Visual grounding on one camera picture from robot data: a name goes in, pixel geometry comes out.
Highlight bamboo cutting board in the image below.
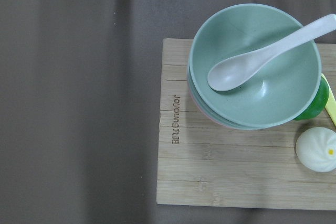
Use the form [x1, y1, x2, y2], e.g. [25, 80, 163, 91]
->
[156, 38, 335, 210]

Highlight white egg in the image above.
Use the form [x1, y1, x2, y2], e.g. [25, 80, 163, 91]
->
[295, 127, 335, 172]

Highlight green lime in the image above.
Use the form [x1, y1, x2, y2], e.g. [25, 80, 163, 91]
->
[294, 77, 329, 121]

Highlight white ceramic spoon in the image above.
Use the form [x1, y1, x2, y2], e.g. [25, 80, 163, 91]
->
[207, 14, 335, 91]

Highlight stacked green bowls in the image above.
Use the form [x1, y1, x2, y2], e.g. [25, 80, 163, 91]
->
[187, 4, 321, 129]

